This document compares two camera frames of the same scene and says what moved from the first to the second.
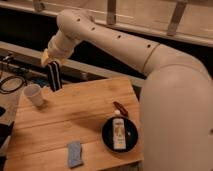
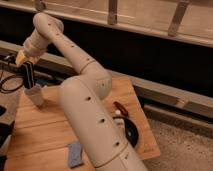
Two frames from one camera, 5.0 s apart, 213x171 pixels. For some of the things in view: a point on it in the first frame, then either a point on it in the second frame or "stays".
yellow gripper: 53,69 -> 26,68
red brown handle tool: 121,108 stays
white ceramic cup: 33,92 stays
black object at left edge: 6,130 stays
